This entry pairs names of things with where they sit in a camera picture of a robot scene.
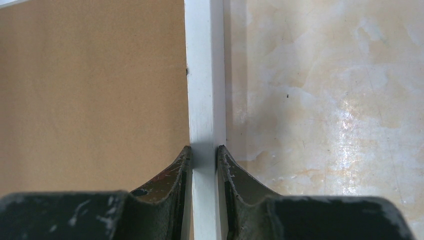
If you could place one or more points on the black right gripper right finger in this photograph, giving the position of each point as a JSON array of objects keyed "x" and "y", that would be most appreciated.
[{"x": 255, "y": 212}]

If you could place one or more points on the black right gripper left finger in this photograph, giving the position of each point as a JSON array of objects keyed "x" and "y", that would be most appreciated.
[{"x": 160, "y": 209}]

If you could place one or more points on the white picture frame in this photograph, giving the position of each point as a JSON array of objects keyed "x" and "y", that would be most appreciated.
[{"x": 205, "y": 99}]

